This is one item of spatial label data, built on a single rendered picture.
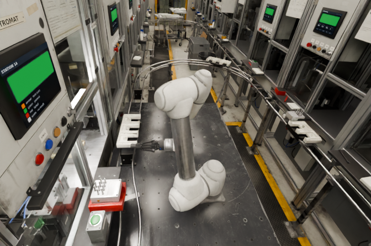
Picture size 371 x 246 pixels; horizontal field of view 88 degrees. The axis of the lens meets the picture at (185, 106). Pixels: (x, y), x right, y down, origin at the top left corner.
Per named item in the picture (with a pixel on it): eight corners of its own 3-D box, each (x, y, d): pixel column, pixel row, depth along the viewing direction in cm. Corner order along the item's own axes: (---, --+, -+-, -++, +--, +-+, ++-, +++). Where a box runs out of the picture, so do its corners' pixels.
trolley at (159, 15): (158, 47, 608) (158, 14, 555) (153, 42, 649) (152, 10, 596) (183, 46, 642) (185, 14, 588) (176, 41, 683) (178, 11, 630)
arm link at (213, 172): (227, 188, 131) (234, 167, 119) (207, 203, 121) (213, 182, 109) (210, 172, 142) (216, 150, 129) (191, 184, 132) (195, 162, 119)
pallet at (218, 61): (205, 64, 304) (206, 58, 299) (208, 61, 315) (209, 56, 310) (227, 69, 293) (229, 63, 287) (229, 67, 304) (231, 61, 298)
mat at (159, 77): (182, 111, 329) (182, 110, 329) (147, 111, 321) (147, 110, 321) (168, 30, 809) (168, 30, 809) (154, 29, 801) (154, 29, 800)
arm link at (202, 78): (197, 88, 116) (179, 93, 109) (206, 62, 104) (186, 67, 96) (211, 102, 110) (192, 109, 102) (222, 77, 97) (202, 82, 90)
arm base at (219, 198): (217, 174, 147) (218, 169, 144) (225, 202, 129) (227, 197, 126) (193, 175, 145) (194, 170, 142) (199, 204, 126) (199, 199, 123)
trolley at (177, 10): (187, 38, 730) (189, 9, 676) (171, 37, 715) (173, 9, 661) (181, 32, 797) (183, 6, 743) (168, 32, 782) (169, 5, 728)
